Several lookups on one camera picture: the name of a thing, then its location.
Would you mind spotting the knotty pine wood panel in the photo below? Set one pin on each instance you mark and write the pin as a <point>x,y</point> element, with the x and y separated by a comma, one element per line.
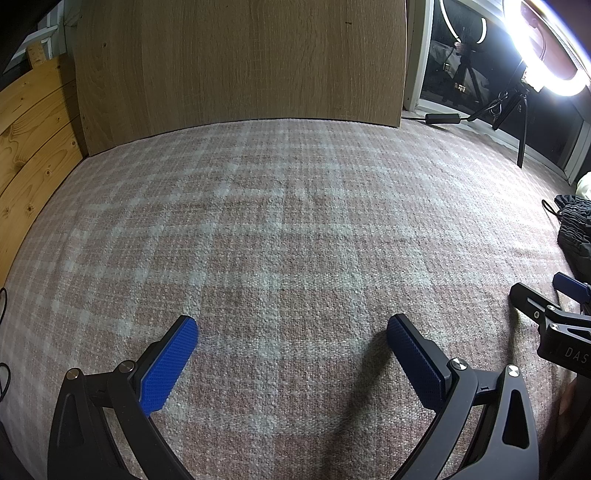
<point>32,138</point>

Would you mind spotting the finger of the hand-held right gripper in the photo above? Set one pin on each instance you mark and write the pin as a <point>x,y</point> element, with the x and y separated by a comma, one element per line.
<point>528,300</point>
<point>572,287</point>

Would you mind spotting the pink plaid blanket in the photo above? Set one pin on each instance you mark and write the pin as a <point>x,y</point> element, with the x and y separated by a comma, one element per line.
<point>295,230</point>

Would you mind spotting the dark grey pants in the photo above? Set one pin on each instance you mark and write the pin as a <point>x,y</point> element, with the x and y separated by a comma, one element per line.
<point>575,221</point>

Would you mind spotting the black tripod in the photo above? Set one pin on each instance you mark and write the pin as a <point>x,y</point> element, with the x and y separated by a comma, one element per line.
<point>522,134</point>

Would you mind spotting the white cloth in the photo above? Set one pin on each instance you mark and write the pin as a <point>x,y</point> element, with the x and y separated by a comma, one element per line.
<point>585,187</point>

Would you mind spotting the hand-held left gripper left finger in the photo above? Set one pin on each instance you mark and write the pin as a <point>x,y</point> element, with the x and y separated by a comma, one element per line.
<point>168,360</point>

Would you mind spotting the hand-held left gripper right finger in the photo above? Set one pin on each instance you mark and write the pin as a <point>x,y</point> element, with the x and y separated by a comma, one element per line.
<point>415,364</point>

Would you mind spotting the light oak board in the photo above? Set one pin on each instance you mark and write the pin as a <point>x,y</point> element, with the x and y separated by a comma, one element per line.
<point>231,60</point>

